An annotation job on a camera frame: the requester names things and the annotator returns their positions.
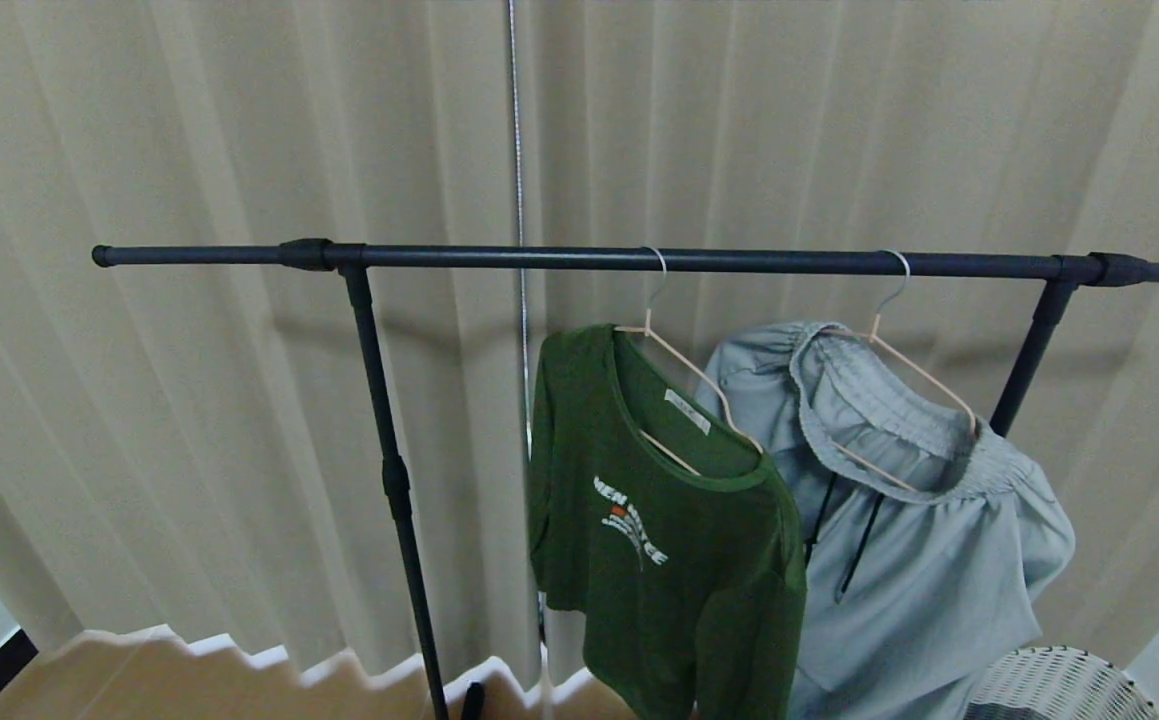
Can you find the green long-sleeved shirt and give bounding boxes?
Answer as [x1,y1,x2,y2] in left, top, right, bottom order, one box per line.
[527,323,808,720]

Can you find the pink clothes hanger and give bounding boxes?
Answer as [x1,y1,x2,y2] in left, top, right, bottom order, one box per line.
[614,247,765,476]
[819,250,980,493]

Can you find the pale grey shorts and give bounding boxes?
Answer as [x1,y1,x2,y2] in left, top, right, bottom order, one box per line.
[696,320,1077,720]

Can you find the black clothes rack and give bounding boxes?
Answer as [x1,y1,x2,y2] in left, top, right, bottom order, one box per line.
[91,238,1159,720]

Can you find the white laundry basket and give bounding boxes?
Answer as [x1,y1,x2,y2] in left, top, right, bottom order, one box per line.
[959,645,1159,720]

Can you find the beige curtain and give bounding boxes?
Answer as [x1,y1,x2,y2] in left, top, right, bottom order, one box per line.
[0,0,1159,701]

